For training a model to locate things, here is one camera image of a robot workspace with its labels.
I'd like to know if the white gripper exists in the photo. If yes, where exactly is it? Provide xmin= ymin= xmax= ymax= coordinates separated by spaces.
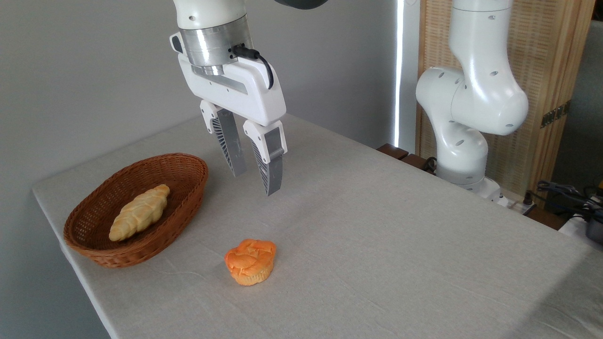
xmin=178 ymin=54 xmax=287 ymax=197

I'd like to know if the orange muffin bread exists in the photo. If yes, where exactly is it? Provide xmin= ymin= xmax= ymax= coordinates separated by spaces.
xmin=224 ymin=239 xmax=277 ymax=287

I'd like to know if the brown wicker basket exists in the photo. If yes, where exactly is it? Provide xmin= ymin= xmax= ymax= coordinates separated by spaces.
xmin=63 ymin=153 xmax=209 ymax=269

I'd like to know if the pale braided bread loaf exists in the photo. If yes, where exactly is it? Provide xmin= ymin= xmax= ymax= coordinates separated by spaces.
xmin=109 ymin=184 xmax=171 ymax=242

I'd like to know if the light grey tablecloth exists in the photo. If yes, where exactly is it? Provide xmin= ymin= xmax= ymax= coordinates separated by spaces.
xmin=32 ymin=113 xmax=603 ymax=339

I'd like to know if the dark metal screen hinge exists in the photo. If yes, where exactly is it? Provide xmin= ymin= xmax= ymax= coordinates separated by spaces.
xmin=540 ymin=100 xmax=572 ymax=129

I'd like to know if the wooden bamboo folding screen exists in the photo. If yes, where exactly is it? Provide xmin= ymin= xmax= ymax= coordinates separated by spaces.
xmin=416 ymin=0 xmax=597 ymax=204

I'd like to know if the dark grey box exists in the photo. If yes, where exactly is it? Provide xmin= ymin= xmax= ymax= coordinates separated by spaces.
xmin=586 ymin=218 xmax=603 ymax=244

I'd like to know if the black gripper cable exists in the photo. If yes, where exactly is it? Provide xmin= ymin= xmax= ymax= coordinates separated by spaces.
xmin=230 ymin=44 xmax=275 ymax=90

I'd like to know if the black cable bundle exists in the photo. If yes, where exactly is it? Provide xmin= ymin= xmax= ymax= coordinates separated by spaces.
xmin=536 ymin=180 xmax=603 ymax=211

